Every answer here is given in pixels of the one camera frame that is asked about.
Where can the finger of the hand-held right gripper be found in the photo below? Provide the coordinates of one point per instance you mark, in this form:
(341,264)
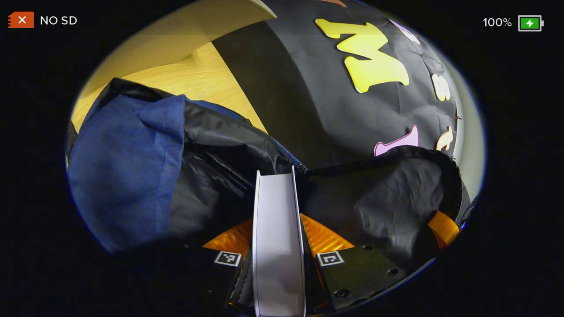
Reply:
(444,229)

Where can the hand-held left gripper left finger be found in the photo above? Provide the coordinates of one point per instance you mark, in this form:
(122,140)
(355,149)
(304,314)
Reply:
(229,240)

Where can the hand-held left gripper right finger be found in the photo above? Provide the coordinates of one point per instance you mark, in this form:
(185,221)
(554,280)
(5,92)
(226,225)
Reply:
(357,277)

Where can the white cover book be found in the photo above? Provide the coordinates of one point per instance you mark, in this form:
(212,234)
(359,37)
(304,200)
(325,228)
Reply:
(277,246)

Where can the blue schoolbag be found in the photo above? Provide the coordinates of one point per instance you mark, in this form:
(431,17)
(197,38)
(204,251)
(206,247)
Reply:
(128,167)

